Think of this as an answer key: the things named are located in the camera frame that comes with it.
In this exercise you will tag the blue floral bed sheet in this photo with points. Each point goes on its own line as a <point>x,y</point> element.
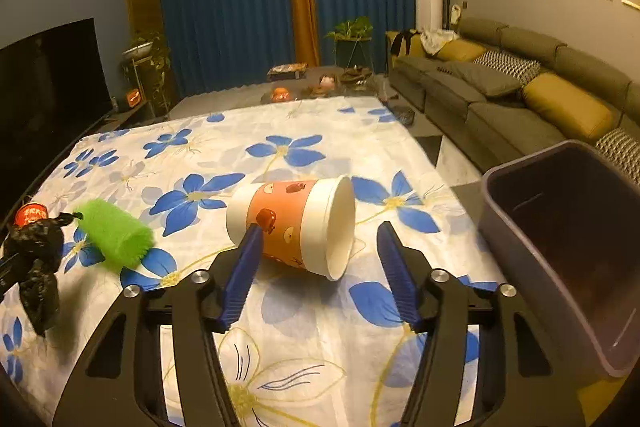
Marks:
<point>230,127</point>

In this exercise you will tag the grey pillow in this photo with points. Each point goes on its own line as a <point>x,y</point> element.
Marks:
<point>482,79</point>

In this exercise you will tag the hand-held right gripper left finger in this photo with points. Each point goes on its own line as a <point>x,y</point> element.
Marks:
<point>242,277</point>

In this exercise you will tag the flat printed tray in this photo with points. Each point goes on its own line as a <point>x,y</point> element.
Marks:
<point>287,71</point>

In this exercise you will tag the black flat television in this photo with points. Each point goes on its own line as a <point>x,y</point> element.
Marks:
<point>50,97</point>

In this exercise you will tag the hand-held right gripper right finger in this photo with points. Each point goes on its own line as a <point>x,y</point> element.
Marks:
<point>400,277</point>

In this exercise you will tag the black slippers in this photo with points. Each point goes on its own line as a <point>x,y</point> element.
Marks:
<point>402,115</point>

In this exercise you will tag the small red paper cup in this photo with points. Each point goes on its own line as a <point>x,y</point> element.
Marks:
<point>30,214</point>

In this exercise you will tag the dark television cabinet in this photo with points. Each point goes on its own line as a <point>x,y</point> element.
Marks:
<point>125,117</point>

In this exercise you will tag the white cup orange band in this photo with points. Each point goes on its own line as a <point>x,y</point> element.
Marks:
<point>295,227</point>

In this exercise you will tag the glowing orange ornament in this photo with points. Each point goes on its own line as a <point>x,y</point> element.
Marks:
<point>133,98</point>

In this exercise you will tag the grey sofa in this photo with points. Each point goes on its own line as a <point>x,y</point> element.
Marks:
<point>505,127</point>

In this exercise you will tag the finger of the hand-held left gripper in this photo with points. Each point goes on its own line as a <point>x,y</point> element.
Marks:
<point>6,268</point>

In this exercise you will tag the green potted plant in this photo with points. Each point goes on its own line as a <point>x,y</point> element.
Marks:
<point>350,28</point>

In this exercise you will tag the small pink figure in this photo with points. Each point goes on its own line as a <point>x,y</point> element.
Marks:
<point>328,81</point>

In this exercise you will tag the white cloth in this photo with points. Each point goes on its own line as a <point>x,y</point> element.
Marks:
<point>440,39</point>

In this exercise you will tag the large yellow pillow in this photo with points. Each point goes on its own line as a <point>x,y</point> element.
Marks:
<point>565,104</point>

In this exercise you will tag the green fuzzy roller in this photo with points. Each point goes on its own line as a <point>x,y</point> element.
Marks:
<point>112,232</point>

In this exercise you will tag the round orange ornament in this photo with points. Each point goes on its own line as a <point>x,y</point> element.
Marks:
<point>280,94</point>

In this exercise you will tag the black plastic bag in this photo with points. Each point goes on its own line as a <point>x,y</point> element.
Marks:
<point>35,277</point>

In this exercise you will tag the black white patterned pillow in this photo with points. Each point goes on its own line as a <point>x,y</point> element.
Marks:
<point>512,64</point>
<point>622,152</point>

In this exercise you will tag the dark glass coffee table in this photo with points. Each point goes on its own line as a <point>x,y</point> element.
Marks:
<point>305,88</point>

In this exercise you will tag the small yellow pillow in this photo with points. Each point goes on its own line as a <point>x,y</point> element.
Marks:
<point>460,51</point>

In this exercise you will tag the grey plastic bin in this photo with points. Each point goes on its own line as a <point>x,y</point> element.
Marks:
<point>525,282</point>

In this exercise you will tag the trailing plant on stand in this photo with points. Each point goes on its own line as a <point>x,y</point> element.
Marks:
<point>147,52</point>

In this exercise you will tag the brown dish of items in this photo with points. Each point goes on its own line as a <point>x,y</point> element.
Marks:
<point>356,75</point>

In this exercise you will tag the dark plant stand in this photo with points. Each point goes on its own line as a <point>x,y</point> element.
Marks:
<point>352,52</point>

